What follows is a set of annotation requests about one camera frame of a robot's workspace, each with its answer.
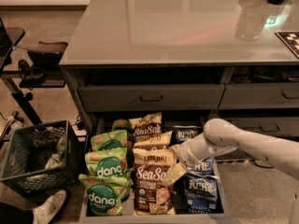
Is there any brown sea salt bag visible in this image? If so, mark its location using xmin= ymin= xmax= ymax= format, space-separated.
xmin=134 ymin=132 xmax=172 ymax=151
xmin=129 ymin=112 xmax=162 ymax=141
xmin=134 ymin=148 xmax=177 ymax=216

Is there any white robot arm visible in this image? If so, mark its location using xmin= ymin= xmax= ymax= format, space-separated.
xmin=163 ymin=119 xmax=299 ymax=187

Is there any blue kettle bag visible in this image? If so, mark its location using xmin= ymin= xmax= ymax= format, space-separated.
xmin=171 ymin=126 xmax=202 ymax=145
xmin=183 ymin=174 xmax=218 ymax=214
xmin=186 ymin=158 xmax=214 ymax=176

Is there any front blue Kettle bag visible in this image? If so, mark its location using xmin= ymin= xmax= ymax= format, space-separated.
xmin=183 ymin=174 xmax=218 ymax=214

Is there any rear blue Kettle bag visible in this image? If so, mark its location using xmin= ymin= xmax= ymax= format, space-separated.
xmin=171 ymin=126 xmax=202 ymax=145

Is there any open grey middle drawer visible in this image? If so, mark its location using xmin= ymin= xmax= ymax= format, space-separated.
xmin=78 ymin=115 xmax=232 ymax=224

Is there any green dang bag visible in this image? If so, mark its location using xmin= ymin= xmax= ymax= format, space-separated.
xmin=78 ymin=174 xmax=130 ymax=217
xmin=111 ymin=119 xmax=132 ymax=131
xmin=85 ymin=147 xmax=128 ymax=177
xmin=91 ymin=130 xmax=127 ymax=151

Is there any rear green Dang bag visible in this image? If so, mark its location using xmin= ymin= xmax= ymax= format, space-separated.
xmin=111 ymin=119 xmax=132 ymax=131

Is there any grey top left drawer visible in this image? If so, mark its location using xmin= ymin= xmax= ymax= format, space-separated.
xmin=78 ymin=84 xmax=224 ymax=112

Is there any front green Dang bag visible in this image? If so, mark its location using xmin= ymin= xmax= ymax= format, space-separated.
xmin=78 ymin=174 xmax=130 ymax=217

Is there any grey middle right drawer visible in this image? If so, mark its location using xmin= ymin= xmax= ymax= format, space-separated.
xmin=225 ymin=117 xmax=299 ymax=137

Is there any grey top right drawer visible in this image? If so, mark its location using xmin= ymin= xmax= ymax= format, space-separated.
xmin=220 ymin=82 xmax=299 ymax=110

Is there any grey counter cabinet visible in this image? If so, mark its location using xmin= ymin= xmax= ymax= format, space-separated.
xmin=61 ymin=0 xmax=299 ymax=133

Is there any dark green plastic crate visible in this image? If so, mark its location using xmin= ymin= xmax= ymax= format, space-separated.
xmin=0 ymin=120 xmax=82 ymax=197

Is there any white shoe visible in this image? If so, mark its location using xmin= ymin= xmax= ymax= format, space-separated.
xmin=32 ymin=190 xmax=66 ymax=224

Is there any checkered marker board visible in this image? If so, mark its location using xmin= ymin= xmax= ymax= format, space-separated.
xmin=276 ymin=31 xmax=299 ymax=59

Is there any brown padded stool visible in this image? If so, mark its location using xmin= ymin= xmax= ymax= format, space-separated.
xmin=27 ymin=41 xmax=68 ymax=68

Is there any black desk stand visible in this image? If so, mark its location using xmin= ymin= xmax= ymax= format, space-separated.
xmin=0 ymin=16 xmax=66 ymax=126

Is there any black floor cable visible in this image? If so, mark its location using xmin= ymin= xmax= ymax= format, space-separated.
xmin=249 ymin=159 xmax=269 ymax=169

